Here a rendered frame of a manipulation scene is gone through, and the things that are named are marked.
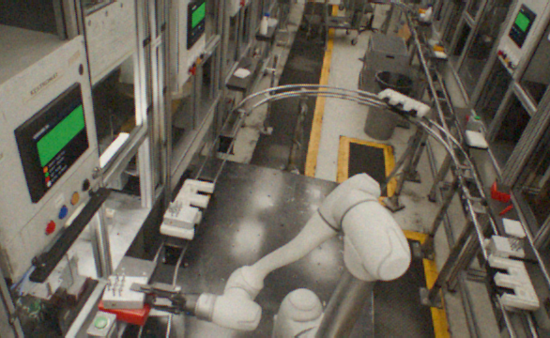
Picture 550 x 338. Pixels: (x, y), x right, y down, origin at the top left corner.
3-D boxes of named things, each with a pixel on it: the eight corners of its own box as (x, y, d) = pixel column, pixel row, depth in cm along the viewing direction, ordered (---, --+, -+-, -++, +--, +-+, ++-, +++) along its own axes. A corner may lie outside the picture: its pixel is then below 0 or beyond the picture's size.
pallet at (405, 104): (374, 104, 339) (378, 92, 333) (384, 99, 348) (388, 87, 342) (418, 124, 321) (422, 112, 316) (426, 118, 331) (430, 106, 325)
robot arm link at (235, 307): (209, 331, 145) (218, 308, 158) (255, 342, 144) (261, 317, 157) (213, 304, 142) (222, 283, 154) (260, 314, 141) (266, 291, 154)
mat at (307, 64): (313, 188, 372) (313, 187, 371) (245, 175, 375) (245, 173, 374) (338, 5, 846) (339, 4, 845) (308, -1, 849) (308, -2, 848)
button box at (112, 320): (108, 358, 139) (104, 336, 132) (84, 352, 139) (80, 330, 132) (119, 335, 145) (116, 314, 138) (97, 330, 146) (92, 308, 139)
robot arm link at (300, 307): (305, 310, 184) (315, 275, 171) (323, 349, 171) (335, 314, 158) (269, 317, 179) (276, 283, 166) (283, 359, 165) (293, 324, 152)
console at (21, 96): (27, 286, 103) (-25, 115, 76) (-88, 261, 104) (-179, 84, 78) (109, 180, 137) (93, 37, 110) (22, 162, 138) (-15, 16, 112)
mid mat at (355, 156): (400, 208, 366) (400, 207, 365) (334, 195, 368) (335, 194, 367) (392, 145, 447) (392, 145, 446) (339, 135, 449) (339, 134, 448)
